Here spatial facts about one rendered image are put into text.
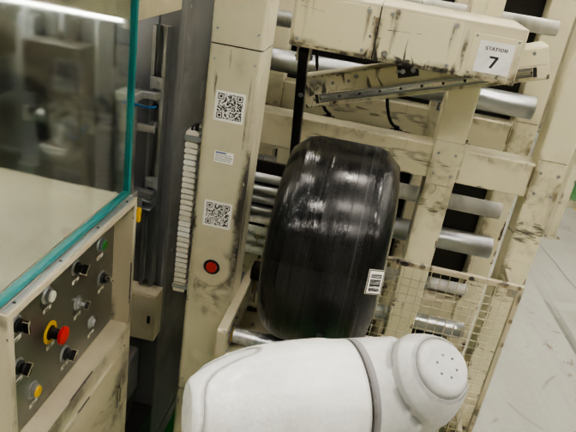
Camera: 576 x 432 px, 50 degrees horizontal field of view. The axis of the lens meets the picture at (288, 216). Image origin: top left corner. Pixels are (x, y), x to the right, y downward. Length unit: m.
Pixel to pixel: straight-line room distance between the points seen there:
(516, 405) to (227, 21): 2.45
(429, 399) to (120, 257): 1.10
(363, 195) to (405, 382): 0.81
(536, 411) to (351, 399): 2.71
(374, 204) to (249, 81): 0.41
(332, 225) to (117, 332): 0.66
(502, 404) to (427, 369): 2.62
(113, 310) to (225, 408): 1.11
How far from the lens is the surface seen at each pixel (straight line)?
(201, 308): 1.78
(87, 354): 1.64
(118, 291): 1.70
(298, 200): 1.43
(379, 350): 0.72
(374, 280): 1.43
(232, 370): 0.67
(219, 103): 1.53
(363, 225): 1.41
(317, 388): 0.67
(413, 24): 1.69
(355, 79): 1.86
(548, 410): 3.40
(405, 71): 1.85
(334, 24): 1.70
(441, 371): 0.70
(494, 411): 3.24
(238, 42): 1.49
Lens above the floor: 1.92
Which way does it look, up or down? 25 degrees down
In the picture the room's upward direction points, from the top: 10 degrees clockwise
